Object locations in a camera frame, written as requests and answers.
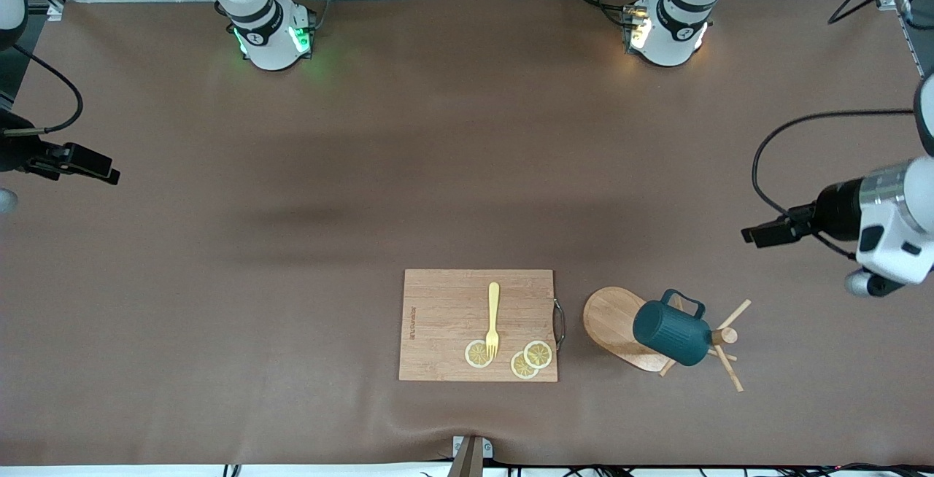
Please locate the brown table mat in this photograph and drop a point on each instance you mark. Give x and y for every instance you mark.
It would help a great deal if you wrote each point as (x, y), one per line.
(467, 207)

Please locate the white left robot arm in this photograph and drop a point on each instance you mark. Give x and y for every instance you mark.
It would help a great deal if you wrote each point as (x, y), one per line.
(668, 43)

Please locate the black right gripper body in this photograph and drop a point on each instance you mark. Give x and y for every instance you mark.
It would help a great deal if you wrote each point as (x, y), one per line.
(16, 152)

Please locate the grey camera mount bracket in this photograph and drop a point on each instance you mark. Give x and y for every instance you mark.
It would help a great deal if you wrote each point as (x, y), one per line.
(471, 455)

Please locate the wooden mug tree rack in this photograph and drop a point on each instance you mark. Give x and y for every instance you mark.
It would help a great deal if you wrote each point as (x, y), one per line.
(609, 316)

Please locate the dark green mug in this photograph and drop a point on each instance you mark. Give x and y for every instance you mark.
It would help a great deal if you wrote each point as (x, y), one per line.
(671, 335)

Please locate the wooden cutting board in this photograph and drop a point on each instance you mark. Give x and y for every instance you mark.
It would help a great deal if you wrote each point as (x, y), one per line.
(445, 324)

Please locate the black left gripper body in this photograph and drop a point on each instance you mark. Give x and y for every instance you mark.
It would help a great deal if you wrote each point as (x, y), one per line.
(836, 210)

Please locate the lemon slice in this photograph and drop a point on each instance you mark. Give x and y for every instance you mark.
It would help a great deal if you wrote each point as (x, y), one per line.
(476, 354)
(522, 367)
(540, 353)

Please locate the yellow plastic fork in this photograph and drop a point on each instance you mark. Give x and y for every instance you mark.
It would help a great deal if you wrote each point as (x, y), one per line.
(494, 309)

